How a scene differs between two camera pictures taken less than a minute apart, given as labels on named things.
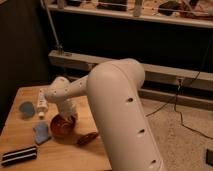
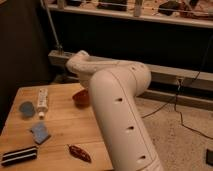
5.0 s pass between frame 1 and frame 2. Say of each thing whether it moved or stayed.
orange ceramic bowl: moved
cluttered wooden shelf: stayed
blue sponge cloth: stayed
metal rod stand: stayed
